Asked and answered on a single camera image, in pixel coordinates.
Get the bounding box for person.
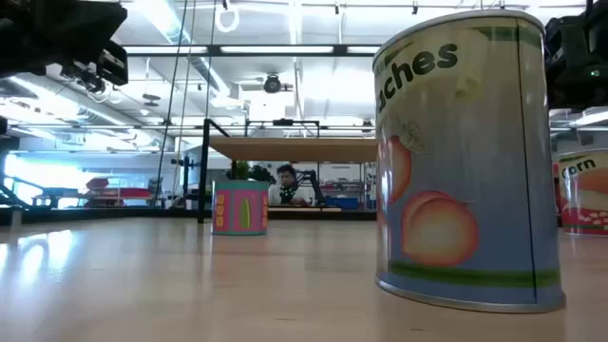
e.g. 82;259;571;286
267;163;314;208

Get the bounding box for blue storage bin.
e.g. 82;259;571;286
325;197;360;210

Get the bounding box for black overhead frame bar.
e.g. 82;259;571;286
121;44;381;57

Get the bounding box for black overhead camera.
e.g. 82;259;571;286
262;72;283;95

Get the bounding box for black table frame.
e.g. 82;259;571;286
0;207;379;227

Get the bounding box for peaches tin can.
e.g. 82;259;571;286
371;8;567;314

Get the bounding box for white hanging ring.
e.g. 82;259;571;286
214;0;240;33

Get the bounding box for pink teal tin can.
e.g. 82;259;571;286
211;179;270;237

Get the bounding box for black background rig frame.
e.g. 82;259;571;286
244;117;322;140

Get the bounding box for red workshop cart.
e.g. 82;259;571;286
84;177;154;209

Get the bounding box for potted green plant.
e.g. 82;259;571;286
226;160;260;182

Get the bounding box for dark hanging cable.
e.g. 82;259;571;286
151;0;190;209

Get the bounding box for corn tin can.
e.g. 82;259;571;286
555;148;608;238

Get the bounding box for wooden shelf black legs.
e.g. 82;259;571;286
197;118;379;224

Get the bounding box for yellowish hanging cable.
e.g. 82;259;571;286
172;0;198;206

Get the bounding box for black ceiling device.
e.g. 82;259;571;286
61;64;106;95

